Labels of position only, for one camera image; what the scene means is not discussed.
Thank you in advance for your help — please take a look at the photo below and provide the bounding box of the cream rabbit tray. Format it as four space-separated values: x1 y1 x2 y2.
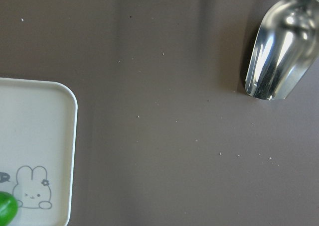
0 78 78 226

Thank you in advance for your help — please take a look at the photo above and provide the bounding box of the green lime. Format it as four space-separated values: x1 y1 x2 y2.
0 191 18 226

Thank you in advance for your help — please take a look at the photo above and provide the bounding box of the metal scoop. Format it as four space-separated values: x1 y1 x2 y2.
245 0 319 101

